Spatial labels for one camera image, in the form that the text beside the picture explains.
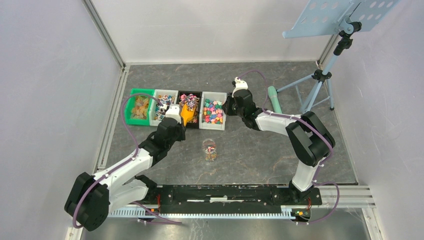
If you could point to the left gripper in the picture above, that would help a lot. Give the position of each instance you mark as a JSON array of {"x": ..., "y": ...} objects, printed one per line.
[{"x": 182, "y": 136}]

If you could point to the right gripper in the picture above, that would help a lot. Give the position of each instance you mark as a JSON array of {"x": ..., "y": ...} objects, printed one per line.
[{"x": 226, "y": 107}]

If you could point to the orange plastic scoop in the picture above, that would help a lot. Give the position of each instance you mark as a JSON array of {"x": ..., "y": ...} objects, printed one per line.
[{"x": 188, "y": 113}]

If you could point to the clear plastic jar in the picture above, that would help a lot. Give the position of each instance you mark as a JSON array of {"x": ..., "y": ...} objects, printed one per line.
[{"x": 209, "y": 147}]

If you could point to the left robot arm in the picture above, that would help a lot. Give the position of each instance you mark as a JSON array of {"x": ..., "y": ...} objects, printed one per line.
[{"x": 94, "y": 196}]

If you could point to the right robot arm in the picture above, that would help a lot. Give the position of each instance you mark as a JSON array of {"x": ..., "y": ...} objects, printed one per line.
[{"x": 310, "y": 139}]

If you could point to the white star candy bin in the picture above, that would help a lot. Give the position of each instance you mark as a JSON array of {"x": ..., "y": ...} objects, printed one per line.
[{"x": 211, "y": 113}]

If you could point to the white lollipop bin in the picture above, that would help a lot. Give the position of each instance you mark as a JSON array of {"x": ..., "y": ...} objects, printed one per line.
[{"x": 157, "y": 110}]

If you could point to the black swirl lollipop bin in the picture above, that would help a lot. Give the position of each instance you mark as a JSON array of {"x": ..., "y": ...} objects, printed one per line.
[{"x": 193, "y": 97}]

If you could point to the green candy bin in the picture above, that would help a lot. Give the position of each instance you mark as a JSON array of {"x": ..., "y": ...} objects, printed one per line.
[{"x": 137, "y": 110}]

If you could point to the blue music stand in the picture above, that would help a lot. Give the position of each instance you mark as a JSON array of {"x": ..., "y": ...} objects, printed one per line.
[{"x": 339, "y": 19}]

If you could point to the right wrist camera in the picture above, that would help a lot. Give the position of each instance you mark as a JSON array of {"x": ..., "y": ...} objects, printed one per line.
[{"x": 238, "y": 84}]

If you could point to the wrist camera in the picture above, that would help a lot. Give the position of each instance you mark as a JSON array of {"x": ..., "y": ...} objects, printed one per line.
[
  {"x": 171, "y": 111},
  {"x": 238, "y": 84}
]

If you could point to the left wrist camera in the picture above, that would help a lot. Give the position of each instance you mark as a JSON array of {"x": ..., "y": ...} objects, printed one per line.
[{"x": 171, "y": 111}]

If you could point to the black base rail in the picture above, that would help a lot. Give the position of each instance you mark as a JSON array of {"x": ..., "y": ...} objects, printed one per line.
[{"x": 228, "y": 199}]

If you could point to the aluminium frame post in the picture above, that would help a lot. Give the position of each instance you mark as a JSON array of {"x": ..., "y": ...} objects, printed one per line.
[{"x": 101, "y": 27}]

